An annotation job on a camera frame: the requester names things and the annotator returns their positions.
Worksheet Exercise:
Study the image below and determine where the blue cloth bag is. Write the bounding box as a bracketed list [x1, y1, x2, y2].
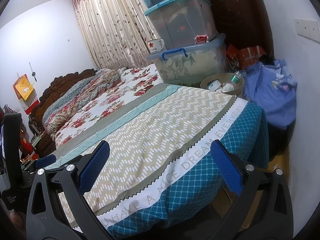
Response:
[244, 60, 298, 130]

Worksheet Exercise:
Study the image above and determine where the storage box blue handle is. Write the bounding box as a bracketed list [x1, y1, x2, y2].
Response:
[148, 34, 228, 87]

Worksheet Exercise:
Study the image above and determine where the floral bed sheet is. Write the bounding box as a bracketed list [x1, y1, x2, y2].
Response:
[55, 64, 163, 148]

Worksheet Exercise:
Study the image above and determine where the red white small packet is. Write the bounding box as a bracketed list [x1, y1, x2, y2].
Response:
[195, 35, 209, 44]

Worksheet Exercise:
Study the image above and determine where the red yellow wall calendar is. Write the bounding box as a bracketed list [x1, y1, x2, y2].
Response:
[13, 74, 40, 115]

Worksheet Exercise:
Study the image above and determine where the red white wrapper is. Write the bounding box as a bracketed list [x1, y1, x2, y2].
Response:
[222, 83, 234, 93]

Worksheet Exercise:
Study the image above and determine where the beige leaf curtain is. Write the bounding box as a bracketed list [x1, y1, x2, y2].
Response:
[72, 0, 158, 69]

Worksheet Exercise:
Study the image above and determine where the large clear storage box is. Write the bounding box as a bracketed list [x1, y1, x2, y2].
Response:
[144, 0, 217, 49]

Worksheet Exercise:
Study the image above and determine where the white wall socket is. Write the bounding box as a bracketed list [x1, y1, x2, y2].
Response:
[294, 19, 320, 43]

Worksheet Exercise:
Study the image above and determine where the red orange gift bag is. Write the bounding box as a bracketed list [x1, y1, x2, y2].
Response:
[226, 44, 266, 70]

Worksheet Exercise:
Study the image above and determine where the person right hand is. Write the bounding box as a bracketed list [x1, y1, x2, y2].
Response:
[9, 210, 25, 235]

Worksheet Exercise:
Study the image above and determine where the dark blue milk carton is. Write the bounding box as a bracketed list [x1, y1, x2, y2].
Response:
[207, 79, 222, 92]

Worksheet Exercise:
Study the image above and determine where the beige round trash bin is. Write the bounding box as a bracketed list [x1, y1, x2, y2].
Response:
[200, 73, 245, 98]

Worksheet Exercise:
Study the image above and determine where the clear plastic bottle green label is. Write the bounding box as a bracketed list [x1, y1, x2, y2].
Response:
[231, 71, 243, 86]

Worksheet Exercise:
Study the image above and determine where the patterned folded quilt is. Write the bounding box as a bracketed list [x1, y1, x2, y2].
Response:
[42, 68, 121, 135]

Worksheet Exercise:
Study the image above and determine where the white enamel mug red star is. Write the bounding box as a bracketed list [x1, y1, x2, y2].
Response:
[147, 38, 165, 54]

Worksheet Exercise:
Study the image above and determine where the carved wooden headboard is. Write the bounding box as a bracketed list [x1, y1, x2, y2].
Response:
[28, 69, 97, 157]

